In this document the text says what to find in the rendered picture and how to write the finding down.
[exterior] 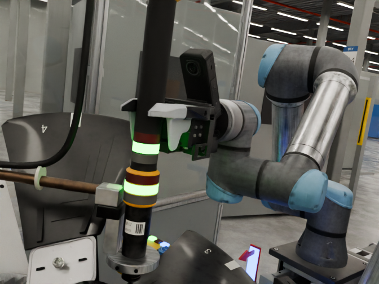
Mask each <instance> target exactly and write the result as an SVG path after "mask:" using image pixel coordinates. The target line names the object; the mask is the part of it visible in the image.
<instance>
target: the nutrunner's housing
mask: <svg viewBox="0 0 379 284"><path fill-rule="evenodd" d="M151 216H152V207H147V208H138V207H132V206H129V205H127V204H126V206H125V216H124V226H123V232H122V236H123V243H122V255H123V256H125V257H127V258H131V259H140V258H143V257H144V256H145V255H146V249H147V239H148V238H149V231H150V226H151ZM140 276H141V274H125V273H122V274H121V278H122V279H123V280H125V281H126V282H136V281H138V280H140Z"/></svg>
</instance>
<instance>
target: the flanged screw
mask: <svg viewBox="0 0 379 284"><path fill-rule="evenodd" d="M52 264H53V266H54V267H55V268H57V269H59V268H61V267H62V266H63V265H64V259H63V258H55V259H54V260H53V261H52Z"/></svg>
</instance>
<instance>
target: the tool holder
mask: <svg viewBox="0 0 379 284"><path fill-rule="evenodd" d="M108 184H111V183H102V184H101V185H99V186H98V187H97V188H96V193H95V204H98V206H97V209H96V217H99V218H106V223H105V234H104V245H103V253H105V254H107V257H106V262H107V264H108V266H109V267H111V268H112V269H113V270H115V271H118V272H120V273H125V274H145V273H149V272H151V271H153V270H155V269H156V268H157V267H158V265H159V260H160V254H159V252H158V251H157V250H156V249H155V248H153V247H151V246H149V245H147V249H146V255H145V256H144V257H143V258H140V259H131V258H127V257H125V256H123V255H122V238H123V236H122V232H123V226H124V216H125V206H126V203H125V202H124V201H123V195H124V185H122V187H123V194H122V193H121V192H122V190H121V189H115V188H107V187H106V186H107V185H108ZM120 194H122V196H121V195H120ZM121 197H122V198H121ZM120 198H121V199H120Z"/></svg>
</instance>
